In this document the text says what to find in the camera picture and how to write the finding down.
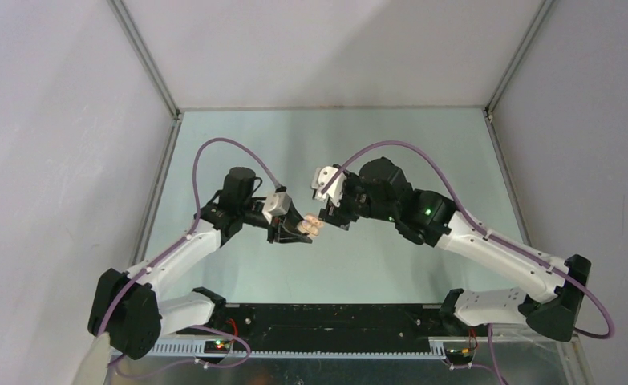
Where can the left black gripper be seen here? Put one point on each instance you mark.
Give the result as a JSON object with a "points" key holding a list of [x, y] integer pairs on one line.
{"points": [[283, 228]]}

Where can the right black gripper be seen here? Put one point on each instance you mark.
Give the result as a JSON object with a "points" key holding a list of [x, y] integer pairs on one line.
{"points": [[338, 216]]}

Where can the white earbud charging case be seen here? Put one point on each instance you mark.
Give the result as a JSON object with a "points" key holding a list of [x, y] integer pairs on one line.
{"points": [[310, 225]]}

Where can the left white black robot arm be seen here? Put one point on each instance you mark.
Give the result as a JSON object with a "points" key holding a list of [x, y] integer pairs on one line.
{"points": [[129, 306]]}

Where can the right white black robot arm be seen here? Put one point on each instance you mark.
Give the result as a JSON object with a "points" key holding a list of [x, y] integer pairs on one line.
{"points": [[546, 297]]}

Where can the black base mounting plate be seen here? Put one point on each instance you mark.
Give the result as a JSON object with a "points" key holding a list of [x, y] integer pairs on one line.
{"points": [[338, 327]]}

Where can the left controller board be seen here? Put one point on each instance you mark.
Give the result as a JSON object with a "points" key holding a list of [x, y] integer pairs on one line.
{"points": [[218, 346]]}

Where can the controller board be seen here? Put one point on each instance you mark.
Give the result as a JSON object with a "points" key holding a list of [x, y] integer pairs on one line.
{"points": [[459, 358], [218, 346]]}

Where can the right controller board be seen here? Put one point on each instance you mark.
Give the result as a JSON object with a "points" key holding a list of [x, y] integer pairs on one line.
{"points": [[459, 358]]}

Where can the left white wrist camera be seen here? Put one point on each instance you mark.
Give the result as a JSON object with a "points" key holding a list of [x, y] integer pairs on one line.
{"points": [[276, 204]]}

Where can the white slotted cable duct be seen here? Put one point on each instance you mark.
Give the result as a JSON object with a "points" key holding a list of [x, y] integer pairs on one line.
{"points": [[195, 348]]}

